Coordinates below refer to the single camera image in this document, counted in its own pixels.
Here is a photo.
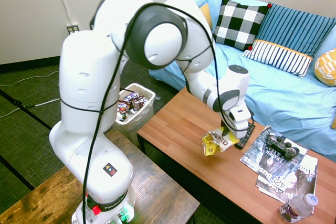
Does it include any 425 Business magazine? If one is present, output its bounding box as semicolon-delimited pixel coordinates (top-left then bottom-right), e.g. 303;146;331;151
255;154;319;204

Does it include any thin white floor cable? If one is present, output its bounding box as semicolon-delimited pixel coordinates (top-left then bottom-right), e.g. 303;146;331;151
0;70;60;87

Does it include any black baseboard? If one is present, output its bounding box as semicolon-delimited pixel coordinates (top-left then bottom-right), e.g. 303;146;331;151
0;55;61;74

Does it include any black tv remote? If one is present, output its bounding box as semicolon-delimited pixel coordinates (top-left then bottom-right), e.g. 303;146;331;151
234;122;256;150

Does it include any light blue covered sofa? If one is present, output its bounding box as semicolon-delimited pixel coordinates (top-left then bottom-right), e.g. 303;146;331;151
148;0;336;162

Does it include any plain yellow pillow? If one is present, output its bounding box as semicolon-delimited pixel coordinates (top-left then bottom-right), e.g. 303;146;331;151
199;3;213;31

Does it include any brown candy wrapper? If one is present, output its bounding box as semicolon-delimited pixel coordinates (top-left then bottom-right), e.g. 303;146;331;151
130;95;148;111

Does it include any crumpled white paper trash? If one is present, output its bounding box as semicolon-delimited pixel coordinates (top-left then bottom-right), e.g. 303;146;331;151
115;110;129;122

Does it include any white navy striped pillow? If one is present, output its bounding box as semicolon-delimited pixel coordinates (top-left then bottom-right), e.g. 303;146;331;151
241;39;314;79

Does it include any clear plastic water bottle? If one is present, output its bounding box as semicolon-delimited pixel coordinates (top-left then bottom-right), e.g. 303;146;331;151
278;193;319;223

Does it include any blue striped pillow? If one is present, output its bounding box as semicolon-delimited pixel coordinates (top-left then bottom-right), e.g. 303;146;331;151
255;3;336;58

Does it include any wooden coffee table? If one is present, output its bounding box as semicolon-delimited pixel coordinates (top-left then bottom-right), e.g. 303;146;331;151
136;86;336;224

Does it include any red orange snack wrapper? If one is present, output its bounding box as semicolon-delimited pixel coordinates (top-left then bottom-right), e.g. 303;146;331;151
117;100;131;114

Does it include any grey cover magazine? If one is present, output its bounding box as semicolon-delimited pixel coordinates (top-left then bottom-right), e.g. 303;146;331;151
239;125;308;180

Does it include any dark rustic wooden table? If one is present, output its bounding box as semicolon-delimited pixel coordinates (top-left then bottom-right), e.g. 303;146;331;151
0;129;201;224

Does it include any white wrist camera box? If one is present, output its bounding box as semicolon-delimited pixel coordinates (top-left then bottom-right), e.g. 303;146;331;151
227;104;252;124

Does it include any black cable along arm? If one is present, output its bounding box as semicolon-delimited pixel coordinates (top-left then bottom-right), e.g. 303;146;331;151
81;2;255;224

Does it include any yellow chip bag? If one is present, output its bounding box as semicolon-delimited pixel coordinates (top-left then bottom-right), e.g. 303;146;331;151
201;126;241;157

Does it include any yellow white patterned pillow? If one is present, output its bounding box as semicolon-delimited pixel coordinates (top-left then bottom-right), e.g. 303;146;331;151
313;48;336;87

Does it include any purple candy wrapper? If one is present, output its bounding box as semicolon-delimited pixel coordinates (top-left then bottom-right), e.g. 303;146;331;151
124;91;140;102

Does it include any white plastic trash bin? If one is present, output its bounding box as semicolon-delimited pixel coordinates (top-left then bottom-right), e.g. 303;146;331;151
114;82;156;146

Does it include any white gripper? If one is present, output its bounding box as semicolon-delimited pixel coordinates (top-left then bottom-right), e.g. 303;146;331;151
220;118;250;139

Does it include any black floor strip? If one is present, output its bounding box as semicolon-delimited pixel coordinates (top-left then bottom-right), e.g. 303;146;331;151
0;154;36;191
0;89;52;131

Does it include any black game controller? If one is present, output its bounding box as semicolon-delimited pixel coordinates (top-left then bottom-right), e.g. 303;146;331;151
265;133;301;160

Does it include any black white checkered pillow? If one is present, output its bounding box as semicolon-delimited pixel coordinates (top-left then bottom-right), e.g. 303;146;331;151
212;0;272;51

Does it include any white long floor cable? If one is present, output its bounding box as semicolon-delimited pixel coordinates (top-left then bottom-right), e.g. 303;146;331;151
0;97;61;119

